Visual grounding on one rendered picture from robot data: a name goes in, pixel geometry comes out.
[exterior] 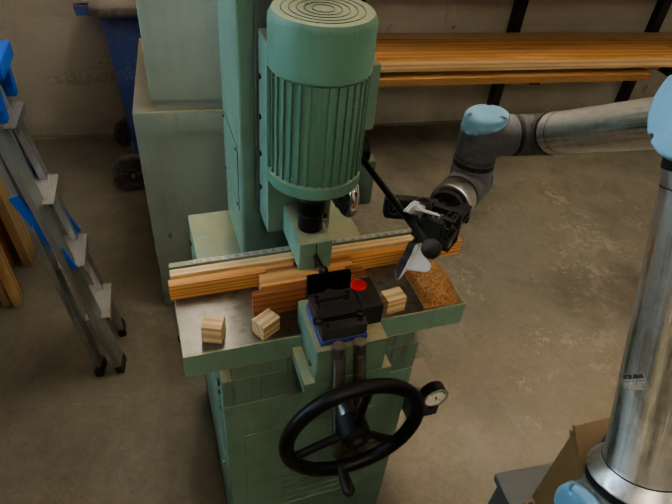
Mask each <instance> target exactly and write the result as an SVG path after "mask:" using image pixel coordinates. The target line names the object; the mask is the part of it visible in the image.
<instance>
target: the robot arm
mask: <svg viewBox="0 0 672 504"><path fill-rule="evenodd" d="M635 150H656V151H657V153H659V154H660V155H661V156H662V161H661V166H660V170H661V172H662V173H661V178H660V183H659V187H658V192H657V197H656V202H655V206H654V211H653V216H652V221H651V225H650V230H649V235H648V240H647V244H646V249H645V254H644V259H643V263H642V268H641V273H640V278H639V283H638V287H637V292H636V297H635V302H634V306H633V311H632V316H631V321H630V325H629V330H628V335H627V340H626V344H625V349H624V354H623V359H622V364H621V368H620V373H619V378H618V383H617V387H616V392H615V397H614V402H613V406H612V411H611V416H610V421H609V425H608V430H607V434H606V435H605V436H604V438H603V439H602V441H601V442H600V443H599V444H597V445H595V446H594V447H593V448H591V449H590V451H589V453H588V455H587V459H586V464H585V469H584V475H583V477H582V478H581V479H580V480H576V481H573V480H571V481H567V482H566V483H564V484H562V485H561V486H559V487H558V489H557V490H556V492H555V496H554V503H555V504H672V74H671V75H670V76H669V77H668V78H667V79H666V80H665V81H664V82H663V83H662V85H661V86H660V88H659V89H658V91H657V92H656V94H655V96H654V97H648V98H641V99H635V100H628V101H622V102H615V103H609V104H602V105H595V106H589V107H582V108H576V109H569V110H563V111H548V112H542V113H522V114H512V113H508V112H507V110H505V109H504V108H502V107H499V106H496V105H487V104H479V105H475V106H472V107H470V108H469V109H467V111H466V112H465V114H464V118H463V121H462V122H461V125H460V133H459V137H458V141H457V145H456V149H455V153H454V157H453V161H452V165H451V169H450V173H449V175H448V176H447V177H446V178H445V179H444V180H443V181H442V182H441V183H440V184H439V185H438V186H437V187H436V188H435V189H434V190H433V191H432V193H431V196H430V198H428V197H417V196H406V195H395V194H394V195H395V196H396V198H397V199H398V200H399V201H400V203H401V204H402V205H403V207H404V208H405V209H404V210H403V212H404V213H407V214H410V216H411V217H412V218H413V219H414V221H415V222H416V223H417V224H418V226H419V227H420V228H421V230H422V231H423V232H424V233H425V235H426V236H427V237H428V238H429V239H436V240H437V241H439V242H440V244H441V247H442V251H444V252H447V253H448V252H449V250H450V249H451V248H452V247H453V245H454V244H455V243H456V242H457V240H458V235H459V233H460V228H461V225H462V224H463V223H466V224H467V223H468V222H469V219H470V213H471V212H472V210H473V209H474V208H475V207H476V206H477V204H478V203H479V202H480V201H481V200H482V198H484V197H485V196H486V195H487V194H488V193H489V191H490V190H491V188H492V185H493V182H494V173H493V170H494V166H495V163H496V160H497V157H498V156H538V155H543V156H553V155H558V154H561V153H586V152H610V151H635ZM455 229H457V230H458V231H457V230H455ZM411 235H412V236H413V237H414V238H413V240H412V241H410V242H408V244H407V246H406V249H405V252H404V254H403V256H402V257H401V258H400V261H399V263H398V265H397V266H396V268H395V273H396V279H398V280H399V279H400V278H401V277H402V276H403V274H404V273H405V272H406V271H408V270H409V271H418V272H428V271H429V270H430V268H431V263H430V262H429V261H428V260H427V259H426V258H425V257H424V256H423V254H422V252H421V245H422V243H421V241H420V240H419V239H418V238H417V236H416V235H415V234H414V232H413V231H412V232H411ZM451 243H452V244H451ZM450 244H451V246H450V247H449V248H448V246H449V245H450Z"/></svg>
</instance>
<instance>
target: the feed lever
mask: <svg viewBox="0 0 672 504"><path fill-rule="evenodd" d="M370 153H371V150H370V144H369V141H368V139H367V138H366V137H365V136H364V143H363V151H362V159H361V164H362V165H363V166H364V168H365V169H366V170H367V172H368V173H369V174H370V176H371V177H372V178H373V180H374V181H375V182H376V183H377V185H378V186H379V187H380V189H381V190H382V191H383V193H384V194H385V195H386V197H387V198H388V199H389V201H390V202H391V203H392V205H393V206H394V207H395V209H396V210H397V211H398V212H399V214H400V215H401V216H402V218H403V219H404V220H405V222H406V223H407V224H408V226H409V227H410V228H411V230H412V231H413V232H414V234H415V235H416V236H417V238H418V239H419V240H420V241H421V243H422V245H421V252H422V254H423V256H424V257H426V258H428V259H434V258H437V257H438V256H439V255H440V254H441V251H442V247H441V244H440V242H439V241H437V240H436V239H429V238H428V237H427V236H426V235H425V233H424V232H423V231H422V230H421V228H420V227H419V226H418V224H417V223H416V222H415V221H414V219H413V218H412V217H411V216H410V214H407V213H404V212H403V210H404V209H405V208H404V207H403V205H402V204H401V203H400V201H399V200H398V199H397V198H396V196H395V195H394V194H393V193H392V191H391V190H390V189H389V187H388V186H387V185H386V184H385V182H384V181H383V180H382V178H381V177H380V176H379V175H378V173H377V172H376V171H375V170H374V168H373V167H372V166H371V164H370V163H369V162H368V161H369V159H370Z"/></svg>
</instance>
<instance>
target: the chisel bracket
mask: <svg viewBox="0 0 672 504"><path fill-rule="evenodd" d="M283 231H284V234H285V236H286V239H287V241H288V244H289V246H290V249H291V252H292V254H293V257H294V259H295V262H296V264H297V267H298V269H299V270H305V269H311V268H318V265H317V263H316V261H315V259H314V255H315V254H318V256H319V258H320V260H321V261H322V263H323V265H324V266H329V265H330V264H331V254H332V244H333V240H332V238H331V236H330V234H329V232H328V230H327V228H326V226H325V224H324V222H323V227H322V229H321V230H320V231H319V232H317V233H312V234H310V233H305V232H302V231H301V230H300V229H299V228H298V212H297V209H296V204H294V205H286V206H284V207H283Z"/></svg>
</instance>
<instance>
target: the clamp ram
mask: <svg viewBox="0 0 672 504"><path fill-rule="evenodd" d="M350 281H351V271H350V269H343V270H336V271H330V272H328V273H327V274H326V275H324V276H323V275H320V274H319V273H318V274H312V275H307V279H306V295H305V300H306V299H308V295H309V294H315V293H321V292H327V291H332V290H338V289H344V288H350Z"/></svg>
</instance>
